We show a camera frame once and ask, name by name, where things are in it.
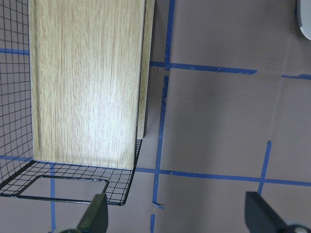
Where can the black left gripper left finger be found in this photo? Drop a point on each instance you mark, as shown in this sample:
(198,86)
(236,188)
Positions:
(95,219)

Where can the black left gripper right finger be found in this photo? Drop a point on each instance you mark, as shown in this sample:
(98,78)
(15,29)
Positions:
(260,217)

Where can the white two-slot toaster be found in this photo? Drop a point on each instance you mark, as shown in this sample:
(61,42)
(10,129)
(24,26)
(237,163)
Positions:
(303,11)

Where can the light wooden shelf box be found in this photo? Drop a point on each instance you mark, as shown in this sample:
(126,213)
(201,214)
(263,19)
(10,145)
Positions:
(89,63)

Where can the black wire basket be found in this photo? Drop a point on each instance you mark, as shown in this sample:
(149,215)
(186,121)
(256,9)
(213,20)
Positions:
(21,176)

